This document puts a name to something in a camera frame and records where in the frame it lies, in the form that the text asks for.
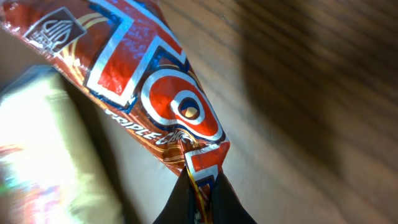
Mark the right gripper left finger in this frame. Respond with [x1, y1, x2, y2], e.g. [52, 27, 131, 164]
[154, 168, 196, 224]

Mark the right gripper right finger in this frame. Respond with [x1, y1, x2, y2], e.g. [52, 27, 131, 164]
[211, 172, 256, 224]

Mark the yellow chips bag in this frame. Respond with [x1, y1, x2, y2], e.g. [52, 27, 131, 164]
[1, 65, 125, 224]

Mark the red Top chocolate bar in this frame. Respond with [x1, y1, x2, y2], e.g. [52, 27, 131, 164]
[1, 0, 230, 223]

